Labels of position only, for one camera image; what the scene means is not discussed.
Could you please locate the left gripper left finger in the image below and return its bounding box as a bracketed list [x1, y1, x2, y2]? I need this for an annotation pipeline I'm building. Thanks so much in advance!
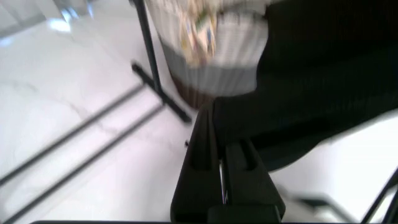
[170, 102, 224, 223]

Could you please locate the white laundry basket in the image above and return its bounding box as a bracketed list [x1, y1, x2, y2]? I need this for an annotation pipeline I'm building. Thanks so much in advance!
[146, 0, 270, 110]

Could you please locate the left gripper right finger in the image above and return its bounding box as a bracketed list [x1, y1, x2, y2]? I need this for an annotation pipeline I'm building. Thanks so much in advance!
[221, 139, 286, 223]

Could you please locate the white curtain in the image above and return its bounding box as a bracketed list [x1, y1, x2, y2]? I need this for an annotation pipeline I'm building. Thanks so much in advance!
[0, 0, 94, 37]

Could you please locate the black clothes rack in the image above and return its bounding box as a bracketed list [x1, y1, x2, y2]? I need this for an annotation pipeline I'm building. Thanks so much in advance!
[0, 0, 193, 224]

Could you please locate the cream printed garment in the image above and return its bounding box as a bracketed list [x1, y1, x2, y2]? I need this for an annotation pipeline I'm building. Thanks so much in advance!
[178, 0, 218, 68]

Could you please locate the black t-shirt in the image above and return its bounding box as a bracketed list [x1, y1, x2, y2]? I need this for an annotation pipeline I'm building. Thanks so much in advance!
[213, 0, 398, 172]

